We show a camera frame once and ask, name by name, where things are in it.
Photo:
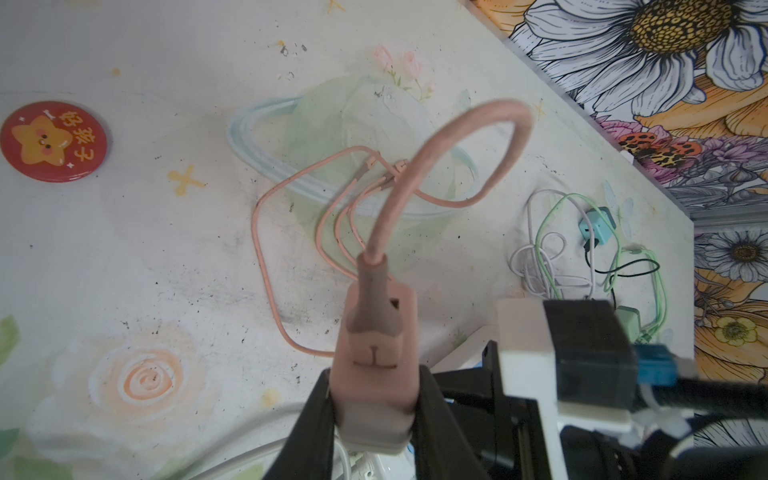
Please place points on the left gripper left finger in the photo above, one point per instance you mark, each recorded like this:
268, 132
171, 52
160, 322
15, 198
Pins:
309, 448

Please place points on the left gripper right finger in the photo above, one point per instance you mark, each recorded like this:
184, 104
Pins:
441, 450

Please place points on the white blue power strip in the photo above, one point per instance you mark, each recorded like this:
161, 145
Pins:
468, 378

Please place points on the pink plug charger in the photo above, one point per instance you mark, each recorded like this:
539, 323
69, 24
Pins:
374, 379

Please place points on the green plug adapter right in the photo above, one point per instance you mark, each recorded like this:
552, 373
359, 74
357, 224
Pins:
629, 320

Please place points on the teal plug adapter back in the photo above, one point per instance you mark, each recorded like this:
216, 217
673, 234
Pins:
597, 228

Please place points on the red star badge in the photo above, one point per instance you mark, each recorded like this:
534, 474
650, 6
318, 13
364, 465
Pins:
54, 141

